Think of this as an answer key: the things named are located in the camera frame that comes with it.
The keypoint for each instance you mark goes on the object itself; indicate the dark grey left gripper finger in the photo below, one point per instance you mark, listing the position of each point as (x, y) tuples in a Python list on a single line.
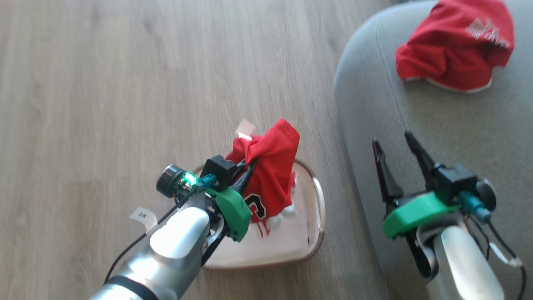
[(245, 179)]

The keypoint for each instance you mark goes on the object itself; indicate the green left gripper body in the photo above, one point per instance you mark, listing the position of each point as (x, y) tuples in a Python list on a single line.
[(233, 210)]

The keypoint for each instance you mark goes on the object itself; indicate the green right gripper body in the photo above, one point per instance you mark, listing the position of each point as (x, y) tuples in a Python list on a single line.
[(416, 212)]

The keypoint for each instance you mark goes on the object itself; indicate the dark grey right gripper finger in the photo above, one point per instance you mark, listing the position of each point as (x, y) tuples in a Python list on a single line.
[(422, 160), (385, 175)]

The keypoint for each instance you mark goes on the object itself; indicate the red jersey with black letter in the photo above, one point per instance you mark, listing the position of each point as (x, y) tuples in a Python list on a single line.
[(275, 166)]

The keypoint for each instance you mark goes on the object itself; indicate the red garment with white hem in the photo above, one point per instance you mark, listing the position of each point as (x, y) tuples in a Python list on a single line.
[(449, 50)]

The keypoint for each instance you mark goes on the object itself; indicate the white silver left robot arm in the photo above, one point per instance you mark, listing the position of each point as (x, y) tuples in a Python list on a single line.
[(175, 241)]

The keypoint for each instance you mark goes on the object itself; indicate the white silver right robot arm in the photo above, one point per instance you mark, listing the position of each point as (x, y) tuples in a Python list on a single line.
[(462, 266)]

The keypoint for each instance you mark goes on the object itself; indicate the grey fabric sofa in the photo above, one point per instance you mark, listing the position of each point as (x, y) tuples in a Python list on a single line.
[(458, 133)]

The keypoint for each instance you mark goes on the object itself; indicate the white brown-rimmed laundry basket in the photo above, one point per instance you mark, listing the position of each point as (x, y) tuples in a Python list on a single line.
[(287, 250)]

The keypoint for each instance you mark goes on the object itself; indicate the black round right gripper motor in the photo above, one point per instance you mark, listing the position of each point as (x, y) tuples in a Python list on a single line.
[(487, 193)]

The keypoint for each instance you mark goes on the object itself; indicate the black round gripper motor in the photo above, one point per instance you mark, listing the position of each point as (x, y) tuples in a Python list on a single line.
[(166, 181), (487, 193)]

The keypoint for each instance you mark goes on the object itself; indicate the black round left gripper motor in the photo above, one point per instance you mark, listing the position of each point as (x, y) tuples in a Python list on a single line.
[(166, 181)]

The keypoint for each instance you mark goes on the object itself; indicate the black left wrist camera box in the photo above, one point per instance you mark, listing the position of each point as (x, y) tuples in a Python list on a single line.
[(218, 171)]

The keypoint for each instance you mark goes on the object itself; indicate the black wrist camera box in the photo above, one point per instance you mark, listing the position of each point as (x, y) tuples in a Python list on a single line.
[(218, 171), (456, 179)]

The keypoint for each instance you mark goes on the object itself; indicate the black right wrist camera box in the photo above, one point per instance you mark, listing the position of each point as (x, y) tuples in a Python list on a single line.
[(456, 179)]

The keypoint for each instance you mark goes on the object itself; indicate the teal left camera plug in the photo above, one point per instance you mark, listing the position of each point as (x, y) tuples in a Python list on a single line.
[(206, 182)]

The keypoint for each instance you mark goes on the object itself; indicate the teal camera plug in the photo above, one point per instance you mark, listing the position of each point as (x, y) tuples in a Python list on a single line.
[(474, 206), (206, 182)]

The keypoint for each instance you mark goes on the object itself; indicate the teal right camera plug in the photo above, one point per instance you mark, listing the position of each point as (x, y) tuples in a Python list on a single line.
[(474, 206)]

